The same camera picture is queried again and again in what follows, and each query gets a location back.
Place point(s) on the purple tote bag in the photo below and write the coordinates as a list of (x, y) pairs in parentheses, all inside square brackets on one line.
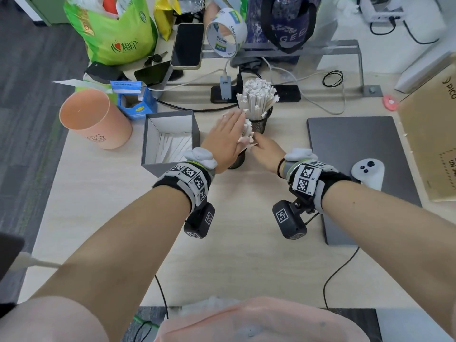
[(285, 21)]

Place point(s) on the brown cardboard box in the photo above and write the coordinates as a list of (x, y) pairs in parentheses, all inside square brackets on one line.
[(431, 135)]

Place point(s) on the person's right hand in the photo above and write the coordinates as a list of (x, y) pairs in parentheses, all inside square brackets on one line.
[(270, 154)]

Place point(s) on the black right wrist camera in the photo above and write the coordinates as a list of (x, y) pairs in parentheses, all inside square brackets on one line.
[(289, 220)]

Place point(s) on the left wristband with marker tags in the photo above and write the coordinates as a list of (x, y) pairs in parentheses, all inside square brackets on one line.
[(190, 178)]

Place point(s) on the blue small carton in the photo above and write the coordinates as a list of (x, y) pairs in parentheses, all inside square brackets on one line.
[(140, 103)]

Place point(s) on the person's left fingers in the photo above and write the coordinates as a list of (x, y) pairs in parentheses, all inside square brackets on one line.
[(235, 121)]

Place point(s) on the person's right fingers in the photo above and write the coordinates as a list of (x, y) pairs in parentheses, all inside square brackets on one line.
[(257, 139)]

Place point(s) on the black flat smartphone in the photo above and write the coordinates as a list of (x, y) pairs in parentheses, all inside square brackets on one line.
[(153, 73)]

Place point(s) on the white panel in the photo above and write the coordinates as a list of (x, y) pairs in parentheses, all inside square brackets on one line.
[(424, 64)]

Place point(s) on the grey closed laptop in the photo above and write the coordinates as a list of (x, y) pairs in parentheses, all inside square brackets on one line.
[(352, 142)]

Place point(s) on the green plastic shopping bag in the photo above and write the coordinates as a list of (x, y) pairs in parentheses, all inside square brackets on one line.
[(117, 35)]

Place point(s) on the smartphone with pale case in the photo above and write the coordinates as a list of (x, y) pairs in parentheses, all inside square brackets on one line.
[(187, 45)]

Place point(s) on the wristband with marker tags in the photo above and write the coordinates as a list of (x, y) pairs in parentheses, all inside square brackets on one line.
[(190, 178), (306, 178)]

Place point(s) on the yellow snack packet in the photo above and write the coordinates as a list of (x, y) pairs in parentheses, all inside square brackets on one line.
[(164, 17)]

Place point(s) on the bundle of white wrapped sticks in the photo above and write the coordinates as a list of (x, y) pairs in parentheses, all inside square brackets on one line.
[(257, 96)]

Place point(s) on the black mesh pen holder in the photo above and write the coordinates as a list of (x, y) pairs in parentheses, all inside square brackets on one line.
[(260, 124)]

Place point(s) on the grey plug charger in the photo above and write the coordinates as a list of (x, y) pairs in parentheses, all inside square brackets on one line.
[(225, 87)]

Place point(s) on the grey open cardboard box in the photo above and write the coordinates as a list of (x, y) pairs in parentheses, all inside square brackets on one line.
[(151, 153)]

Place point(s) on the handful of white paper sticks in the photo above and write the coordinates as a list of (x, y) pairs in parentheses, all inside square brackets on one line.
[(247, 133)]

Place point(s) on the person's right forearm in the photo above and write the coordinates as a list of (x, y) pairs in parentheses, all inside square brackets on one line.
[(388, 231)]

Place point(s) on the pile of white flat sticks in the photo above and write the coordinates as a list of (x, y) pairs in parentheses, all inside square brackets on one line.
[(174, 149)]

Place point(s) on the pink shirt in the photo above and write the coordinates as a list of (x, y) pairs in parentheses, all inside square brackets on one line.
[(263, 322)]

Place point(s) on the white handheld controller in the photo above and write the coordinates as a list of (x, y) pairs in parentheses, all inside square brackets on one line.
[(368, 172)]

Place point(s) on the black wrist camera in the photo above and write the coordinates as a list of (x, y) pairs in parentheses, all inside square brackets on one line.
[(199, 222), (289, 220)]

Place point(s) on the black wallet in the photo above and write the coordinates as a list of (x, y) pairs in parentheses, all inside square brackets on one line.
[(103, 71)]

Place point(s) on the black power strip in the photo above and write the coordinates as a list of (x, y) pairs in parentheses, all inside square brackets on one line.
[(288, 93)]

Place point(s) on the black keys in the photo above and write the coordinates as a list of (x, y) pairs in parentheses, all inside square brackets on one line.
[(154, 59)]

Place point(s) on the right wristband with marker tags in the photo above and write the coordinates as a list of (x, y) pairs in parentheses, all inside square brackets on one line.
[(306, 178)]

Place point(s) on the person's left forearm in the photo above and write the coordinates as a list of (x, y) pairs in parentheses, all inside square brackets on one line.
[(117, 256)]

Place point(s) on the white printed tape roll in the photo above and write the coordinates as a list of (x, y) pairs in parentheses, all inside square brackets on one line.
[(235, 21)]

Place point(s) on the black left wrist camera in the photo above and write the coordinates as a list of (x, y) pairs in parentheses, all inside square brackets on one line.
[(199, 222)]

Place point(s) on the pink cylindrical bin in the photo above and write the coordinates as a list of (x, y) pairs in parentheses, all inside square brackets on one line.
[(103, 121)]

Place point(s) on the pink small round object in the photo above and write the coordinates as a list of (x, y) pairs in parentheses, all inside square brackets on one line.
[(389, 102)]

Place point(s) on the small black mesh cup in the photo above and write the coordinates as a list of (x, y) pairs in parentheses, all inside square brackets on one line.
[(238, 160)]

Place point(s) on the person's left hand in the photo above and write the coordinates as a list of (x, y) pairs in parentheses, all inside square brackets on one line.
[(222, 142)]

